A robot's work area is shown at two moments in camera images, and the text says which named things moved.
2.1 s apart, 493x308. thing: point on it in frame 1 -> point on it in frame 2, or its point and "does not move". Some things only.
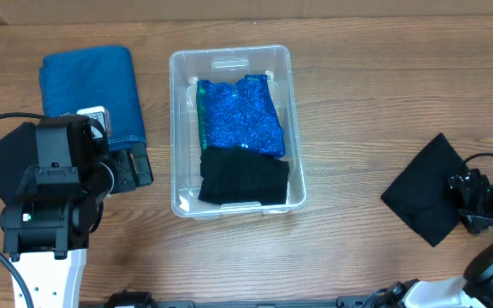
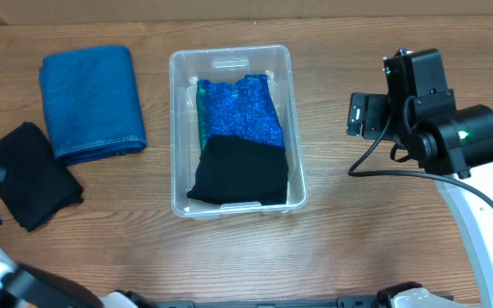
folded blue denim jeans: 101,77 does not move
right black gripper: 463,183 -> 373,107
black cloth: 420,195 -> 233,171
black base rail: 143,299 does not move
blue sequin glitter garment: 240,114 does not move
